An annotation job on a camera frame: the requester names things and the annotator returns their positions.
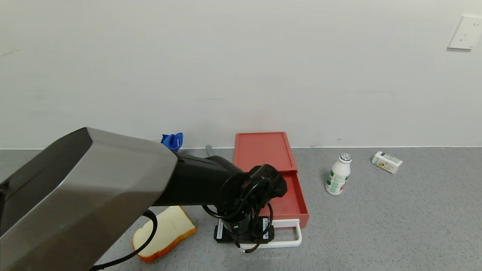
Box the white bread slice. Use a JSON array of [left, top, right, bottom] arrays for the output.
[[133, 206, 197, 263]]

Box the white green milk bottle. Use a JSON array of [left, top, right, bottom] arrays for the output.
[[325, 152, 352, 196]]

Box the small white carton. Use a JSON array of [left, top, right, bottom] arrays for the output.
[[371, 151, 403, 174]]

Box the white wall socket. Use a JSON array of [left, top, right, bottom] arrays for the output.
[[447, 15, 482, 50]]

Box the red drawer box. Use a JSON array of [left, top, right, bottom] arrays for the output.
[[239, 170, 310, 249]]

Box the blue cloth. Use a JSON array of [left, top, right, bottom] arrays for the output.
[[161, 132, 184, 152]]

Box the thick black cable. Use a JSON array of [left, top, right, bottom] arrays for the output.
[[90, 209, 158, 271]]

